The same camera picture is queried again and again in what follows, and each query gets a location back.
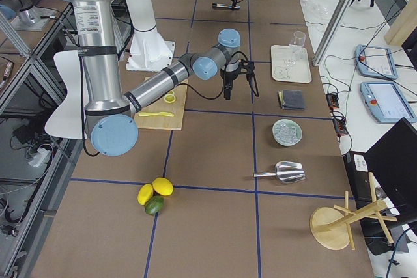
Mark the steel muddler black tip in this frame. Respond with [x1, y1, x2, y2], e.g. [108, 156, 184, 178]
[212, 3, 240, 10]

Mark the yellow whole lemon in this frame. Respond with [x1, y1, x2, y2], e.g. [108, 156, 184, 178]
[137, 184, 154, 206]
[152, 177, 174, 196]

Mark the wooden cup tree stand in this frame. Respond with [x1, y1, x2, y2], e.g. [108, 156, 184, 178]
[309, 172, 397, 251]

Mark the grey folded cloth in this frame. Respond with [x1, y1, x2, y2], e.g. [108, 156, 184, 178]
[278, 90, 306, 110]

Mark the cream bear serving tray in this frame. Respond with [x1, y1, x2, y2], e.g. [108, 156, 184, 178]
[270, 45, 312, 84]

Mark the yellow plastic knife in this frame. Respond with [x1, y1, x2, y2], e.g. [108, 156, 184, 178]
[136, 111, 175, 117]

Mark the green bowl of ice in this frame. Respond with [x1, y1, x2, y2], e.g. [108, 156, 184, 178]
[272, 119, 302, 146]

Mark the clear wine glass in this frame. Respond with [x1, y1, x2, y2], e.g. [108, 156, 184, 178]
[285, 31, 306, 66]

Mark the steel ice scoop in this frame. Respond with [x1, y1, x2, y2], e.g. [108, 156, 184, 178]
[253, 161, 306, 184]

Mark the upper blue teach pendant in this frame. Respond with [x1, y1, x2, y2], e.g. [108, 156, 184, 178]
[354, 44, 398, 80]

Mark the blue teach pendant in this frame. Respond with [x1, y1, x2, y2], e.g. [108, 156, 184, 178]
[360, 81, 416, 124]
[354, 44, 398, 80]

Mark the lower blue teach pendant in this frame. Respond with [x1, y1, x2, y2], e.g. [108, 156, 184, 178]
[360, 81, 416, 124]

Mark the white chair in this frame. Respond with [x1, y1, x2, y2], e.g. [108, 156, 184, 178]
[44, 50, 82, 139]

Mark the black laptop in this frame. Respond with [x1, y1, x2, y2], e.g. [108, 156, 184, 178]
[364, 118, 417, 212]

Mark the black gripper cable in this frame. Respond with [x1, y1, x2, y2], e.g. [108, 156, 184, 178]
[81, 50, 261, 158]

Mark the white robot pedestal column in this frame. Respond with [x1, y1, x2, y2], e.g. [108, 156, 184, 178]
[125, 0, 175, 72]

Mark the aluminium frame post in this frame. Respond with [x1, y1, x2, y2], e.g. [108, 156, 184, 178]
[312, 0, 352, 66]

